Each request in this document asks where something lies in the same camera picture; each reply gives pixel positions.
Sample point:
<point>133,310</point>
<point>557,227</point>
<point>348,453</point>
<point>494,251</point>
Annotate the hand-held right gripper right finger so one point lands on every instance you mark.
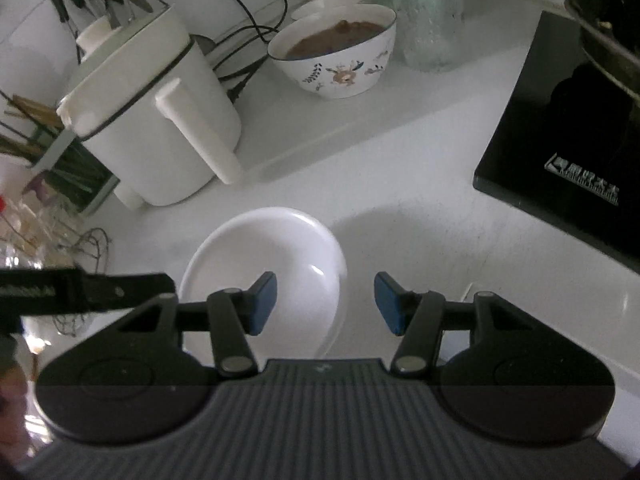
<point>387,305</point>

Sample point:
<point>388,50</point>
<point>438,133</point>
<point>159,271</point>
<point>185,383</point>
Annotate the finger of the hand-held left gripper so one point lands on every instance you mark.
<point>130,292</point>

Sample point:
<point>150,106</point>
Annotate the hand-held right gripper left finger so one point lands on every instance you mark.
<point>262,305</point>

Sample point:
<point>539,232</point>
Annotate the white small bowl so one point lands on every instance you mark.
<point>270,245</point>

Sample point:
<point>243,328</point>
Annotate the clear glass cup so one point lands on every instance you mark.
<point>30,240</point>

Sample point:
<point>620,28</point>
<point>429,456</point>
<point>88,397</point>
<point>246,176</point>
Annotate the green and white utensil holder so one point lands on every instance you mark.
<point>80,180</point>

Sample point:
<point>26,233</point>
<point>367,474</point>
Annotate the white electric cooking pot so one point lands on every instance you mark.
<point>150,125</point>

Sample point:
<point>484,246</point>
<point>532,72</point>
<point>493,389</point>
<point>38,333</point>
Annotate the black induction cooker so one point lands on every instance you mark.
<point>565,150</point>

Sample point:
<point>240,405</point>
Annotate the floral ceramic bowl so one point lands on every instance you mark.
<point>345,72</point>

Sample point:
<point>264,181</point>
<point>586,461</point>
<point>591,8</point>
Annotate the green glass pitcher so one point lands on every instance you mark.
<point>425,15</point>

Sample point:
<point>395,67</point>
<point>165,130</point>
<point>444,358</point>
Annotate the small white dish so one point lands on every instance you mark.
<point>325,4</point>

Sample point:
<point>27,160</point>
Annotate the dark wok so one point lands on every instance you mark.
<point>610,25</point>

